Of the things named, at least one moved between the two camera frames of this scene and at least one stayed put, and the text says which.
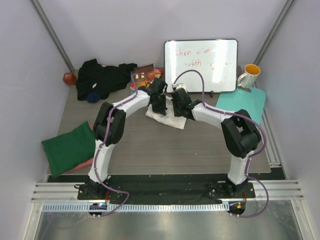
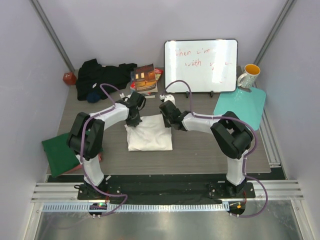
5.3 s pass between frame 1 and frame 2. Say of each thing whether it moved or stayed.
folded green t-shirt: stayed
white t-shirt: moved
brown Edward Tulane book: stayed
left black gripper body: moved
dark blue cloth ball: stayed
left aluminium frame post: stayed
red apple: stayed
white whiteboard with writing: stayed
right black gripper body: moved
